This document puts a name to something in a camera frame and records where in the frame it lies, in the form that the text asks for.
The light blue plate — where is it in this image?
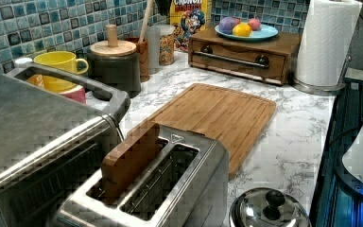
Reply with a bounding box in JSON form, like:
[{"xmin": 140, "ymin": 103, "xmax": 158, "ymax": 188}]
[{"xmin": 215, "ymin": 25, "xmax": 279, "ymax": 42}]

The dark canister wooden lid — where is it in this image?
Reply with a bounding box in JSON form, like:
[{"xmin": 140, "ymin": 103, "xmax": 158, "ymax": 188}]
[{"xmin": 87, "ymin": 25, "xmax": 141, "ymax": 97}]

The metal paper towel holder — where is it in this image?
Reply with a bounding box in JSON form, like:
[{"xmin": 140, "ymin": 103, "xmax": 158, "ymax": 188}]
[{"xmin": 288, "ymin": 55, "xmax": 352, "ymax": 96}]

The bamboo cutting board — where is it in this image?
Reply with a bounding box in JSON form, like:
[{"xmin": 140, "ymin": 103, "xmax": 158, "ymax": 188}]
[{"xmin": 147, "ymin": 83, "xmax": 276, "ymax": 179}]

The silver two-slot toaster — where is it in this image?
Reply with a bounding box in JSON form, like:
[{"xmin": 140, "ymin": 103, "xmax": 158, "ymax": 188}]
[{"xmin": 46, "ymin": 126, "xmax": 229, "ymax": 227}]

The brown utensil crock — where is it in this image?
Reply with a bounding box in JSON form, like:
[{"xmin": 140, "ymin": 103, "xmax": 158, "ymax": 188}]
[{"xmin": 127, "ymin": 37, "xmax": 149, "ymax": 82}]

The yellow mug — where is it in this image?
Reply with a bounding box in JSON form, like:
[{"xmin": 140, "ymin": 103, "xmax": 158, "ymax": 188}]
[{"xmin": 33, "ymin": 51, "xmax": 89, "ymax": 93}]

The yellow toy lemon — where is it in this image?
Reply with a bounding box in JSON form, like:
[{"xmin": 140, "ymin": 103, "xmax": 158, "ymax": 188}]
[{"xmin": 233, "ymin": 24, "xmax": 252, "ymax": 37}]

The frosted tall container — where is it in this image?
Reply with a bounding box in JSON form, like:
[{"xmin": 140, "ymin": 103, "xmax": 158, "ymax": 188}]
[{"xmin": 146, "ymin": 26, "xmax": 160, "ymax": 75}]

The stainless toaster oven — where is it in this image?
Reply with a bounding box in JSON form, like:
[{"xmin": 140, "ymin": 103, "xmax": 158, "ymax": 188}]
[{"xmin": 0, "ymin": 62, "xmax": 130, "ymax": 227}]

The wooden toast slice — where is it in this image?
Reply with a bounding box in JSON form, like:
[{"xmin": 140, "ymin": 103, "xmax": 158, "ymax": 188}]
[{"xmin": 101, "ymin": 122, "xmax": 160, "ymax": 204}]

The pink toy fruit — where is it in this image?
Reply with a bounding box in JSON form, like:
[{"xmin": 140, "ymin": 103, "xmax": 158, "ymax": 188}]
[{"xmin": 248, "ymin": 18, "xmax": 261, "ymax": 31}]

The pink mug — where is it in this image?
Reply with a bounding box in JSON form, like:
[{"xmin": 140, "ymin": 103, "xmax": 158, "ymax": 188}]
[{"xmin": 60, "ymin": 85, "xmax": 86, "ymax": 104}]

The paper towel roll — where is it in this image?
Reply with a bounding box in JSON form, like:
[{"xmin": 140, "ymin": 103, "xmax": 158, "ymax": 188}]
[{"xmin": 295, "ymin": 0, "xmax": 362, "ymax": 86}]

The steel pot lid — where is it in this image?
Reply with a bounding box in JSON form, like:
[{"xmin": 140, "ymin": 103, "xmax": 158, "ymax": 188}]
[{"xmin": 229, "ymin": 187, "xmax": 312, "ymax": 227}]

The Cap'n Crunch cereal box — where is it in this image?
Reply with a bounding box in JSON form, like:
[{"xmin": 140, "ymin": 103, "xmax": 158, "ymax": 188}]
[{"xmin": 170, "ymin": 0, "xmax": 212, "ymax": 52}]

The wooden spoon handle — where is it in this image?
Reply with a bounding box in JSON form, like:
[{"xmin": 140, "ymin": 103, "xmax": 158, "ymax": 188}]
[{"xmin": 138, "ymin": 0, "xmax": 154, "ymax": 44}]

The wooden drawer box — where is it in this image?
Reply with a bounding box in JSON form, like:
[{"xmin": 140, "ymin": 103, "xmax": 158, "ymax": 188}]
[{"xmin": 188, "ymin": 28, "xmax": 301, "ymax": 85}]

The glass cereal jar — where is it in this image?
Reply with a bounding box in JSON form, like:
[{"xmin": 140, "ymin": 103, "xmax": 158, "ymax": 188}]
[{"xmin": 157, "ymin": 25, "xmax": 175, "ymax": 65}]

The purple toy fruit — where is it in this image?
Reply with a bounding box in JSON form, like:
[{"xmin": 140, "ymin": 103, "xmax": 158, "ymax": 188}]
[{"xmin": 218, "ymin": 17, "xmax": 240, "ymax": 34}]

